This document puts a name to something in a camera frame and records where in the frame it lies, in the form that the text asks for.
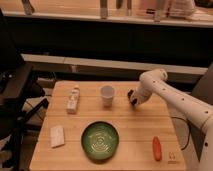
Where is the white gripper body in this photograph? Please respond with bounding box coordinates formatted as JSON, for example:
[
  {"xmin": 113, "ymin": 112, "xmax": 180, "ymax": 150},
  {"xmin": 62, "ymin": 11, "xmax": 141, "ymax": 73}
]
[{"xmin": 133, "ymin": 88, "xmax": 149, "ymax": 104}]

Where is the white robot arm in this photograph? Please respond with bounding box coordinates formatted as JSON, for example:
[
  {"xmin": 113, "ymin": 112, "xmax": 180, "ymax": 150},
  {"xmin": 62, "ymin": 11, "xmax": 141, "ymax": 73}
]
[{"xmin": 127, "ymin": 69, "xmax": 213, "ymax": 171}]

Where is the black cable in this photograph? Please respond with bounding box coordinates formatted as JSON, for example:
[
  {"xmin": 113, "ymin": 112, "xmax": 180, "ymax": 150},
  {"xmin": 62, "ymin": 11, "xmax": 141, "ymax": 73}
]
[{"xmin": 171, "ymin": 115, "xmax": 192, "ymax": 151}]

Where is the white sponge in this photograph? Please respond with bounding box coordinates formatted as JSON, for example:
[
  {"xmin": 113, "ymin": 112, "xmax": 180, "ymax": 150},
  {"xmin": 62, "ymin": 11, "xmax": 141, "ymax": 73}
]
[{"xmin": 50, "ymin": 125, "xmax": 65, "ymax": 148}]

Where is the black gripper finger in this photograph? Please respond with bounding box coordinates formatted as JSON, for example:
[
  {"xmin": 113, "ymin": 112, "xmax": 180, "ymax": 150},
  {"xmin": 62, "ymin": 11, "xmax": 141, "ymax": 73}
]
[{"xmin": 127, "ymin": 90, "xmax": 137, "ymax": 106}]

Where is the white paper cup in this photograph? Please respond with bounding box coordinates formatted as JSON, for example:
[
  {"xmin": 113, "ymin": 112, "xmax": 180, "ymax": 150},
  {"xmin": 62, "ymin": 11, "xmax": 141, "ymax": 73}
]
[{"xmin": 100, "ymin": 85, "xmax": 115, "ymax": 107}]

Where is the green ribbed bowl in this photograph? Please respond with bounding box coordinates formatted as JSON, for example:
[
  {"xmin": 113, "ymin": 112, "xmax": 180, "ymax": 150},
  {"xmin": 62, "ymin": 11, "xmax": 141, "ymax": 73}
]
[{"xmin": 81, "ymin": 121, "xmax": 119, "ymax": 161}]

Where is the orange carrot toy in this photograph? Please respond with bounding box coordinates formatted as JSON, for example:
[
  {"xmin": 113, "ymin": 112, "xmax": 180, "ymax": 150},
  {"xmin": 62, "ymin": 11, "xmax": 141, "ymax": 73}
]
[{"xmin": 152, "ymin": 136, "xmax": 162, "ymax": 161}]

